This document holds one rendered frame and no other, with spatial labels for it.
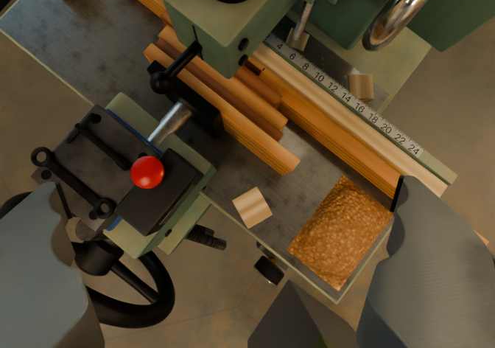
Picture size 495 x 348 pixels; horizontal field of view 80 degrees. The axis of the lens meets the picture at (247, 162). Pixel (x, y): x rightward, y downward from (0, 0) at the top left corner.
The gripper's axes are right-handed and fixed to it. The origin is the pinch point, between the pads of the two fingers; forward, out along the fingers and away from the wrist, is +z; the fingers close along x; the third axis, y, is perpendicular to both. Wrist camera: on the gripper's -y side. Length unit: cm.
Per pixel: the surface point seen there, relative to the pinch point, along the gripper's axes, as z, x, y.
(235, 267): 78, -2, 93
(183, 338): 62, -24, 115
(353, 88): 36.0, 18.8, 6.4
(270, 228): 18.8, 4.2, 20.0
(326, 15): 42.1, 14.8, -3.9
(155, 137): 20.0, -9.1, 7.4
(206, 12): 15.9, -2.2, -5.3
